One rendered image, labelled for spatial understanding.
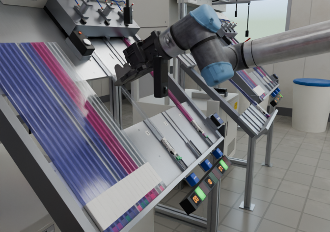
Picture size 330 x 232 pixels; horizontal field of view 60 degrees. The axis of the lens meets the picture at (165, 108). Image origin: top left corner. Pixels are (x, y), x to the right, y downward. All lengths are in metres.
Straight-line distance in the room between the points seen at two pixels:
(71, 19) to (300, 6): 3.72
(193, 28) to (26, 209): 0.68
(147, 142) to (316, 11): 3.74
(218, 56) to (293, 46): 0.19
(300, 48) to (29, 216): 0.83
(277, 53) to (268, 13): 3.64
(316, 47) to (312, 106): 2.97
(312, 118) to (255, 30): 1.51
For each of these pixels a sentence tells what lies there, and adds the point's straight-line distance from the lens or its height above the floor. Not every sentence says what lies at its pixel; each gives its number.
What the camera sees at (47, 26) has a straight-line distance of 0.95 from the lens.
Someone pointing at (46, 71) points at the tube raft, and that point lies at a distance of 0.78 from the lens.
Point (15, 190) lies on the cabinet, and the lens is 1.07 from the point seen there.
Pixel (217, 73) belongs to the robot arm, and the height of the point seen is 1.01.
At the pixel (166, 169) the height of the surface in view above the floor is 0.74.
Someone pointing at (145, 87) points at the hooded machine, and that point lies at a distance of 4.50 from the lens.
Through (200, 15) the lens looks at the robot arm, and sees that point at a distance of 0.72.
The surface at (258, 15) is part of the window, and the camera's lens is 4.45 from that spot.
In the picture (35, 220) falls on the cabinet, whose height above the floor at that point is 0.62.
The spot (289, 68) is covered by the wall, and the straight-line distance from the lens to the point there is 4.38.
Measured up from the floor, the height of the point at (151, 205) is 0.73.
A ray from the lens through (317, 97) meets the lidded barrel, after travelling 3.71.
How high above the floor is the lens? 1.10
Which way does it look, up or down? 14 degrees down
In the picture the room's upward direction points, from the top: straight up
